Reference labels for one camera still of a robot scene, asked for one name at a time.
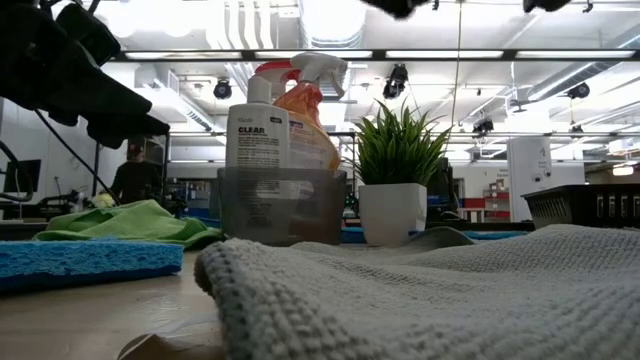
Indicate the light blue sponge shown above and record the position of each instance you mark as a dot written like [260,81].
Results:
[85,262]

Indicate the black mesh basket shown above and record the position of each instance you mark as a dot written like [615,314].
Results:
[585,205]

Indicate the grey translucent caddy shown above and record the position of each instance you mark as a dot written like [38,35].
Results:
[280,220]

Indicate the black computer monitor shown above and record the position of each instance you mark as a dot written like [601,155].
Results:
[27,175]

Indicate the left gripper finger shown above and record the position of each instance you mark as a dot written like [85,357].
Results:
[110,97]
[130,127]

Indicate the dark blue sponge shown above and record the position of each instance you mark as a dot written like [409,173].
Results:
[354,235]
[495,234]
[202,221]

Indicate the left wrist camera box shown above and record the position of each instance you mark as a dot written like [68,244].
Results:
[90,32]

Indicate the green plant white pot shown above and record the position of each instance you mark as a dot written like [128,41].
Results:
[392,200]

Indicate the black ceiling spotlight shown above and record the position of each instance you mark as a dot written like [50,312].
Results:
[222,90]
[579,90]
[483,126]
[396,80]

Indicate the grey knit cloth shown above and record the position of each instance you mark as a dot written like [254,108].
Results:
[425,300]

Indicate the white tall cabinet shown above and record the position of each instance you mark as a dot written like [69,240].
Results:
[530,175]

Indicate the silver ribbed air duct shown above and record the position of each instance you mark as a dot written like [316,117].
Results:
[332,25]

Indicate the person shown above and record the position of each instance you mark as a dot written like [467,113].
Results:
[134,180]

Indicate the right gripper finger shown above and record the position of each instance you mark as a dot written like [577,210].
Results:
[397,7]

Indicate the orange spray bottle white trigger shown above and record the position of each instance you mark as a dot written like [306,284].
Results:
[305,105]

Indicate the red storage shelf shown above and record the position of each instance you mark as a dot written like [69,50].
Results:
[487,207]

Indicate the black background metal frame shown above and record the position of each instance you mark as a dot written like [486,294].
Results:
[96,170]

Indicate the green cloth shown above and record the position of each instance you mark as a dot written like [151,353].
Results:
[130,220]

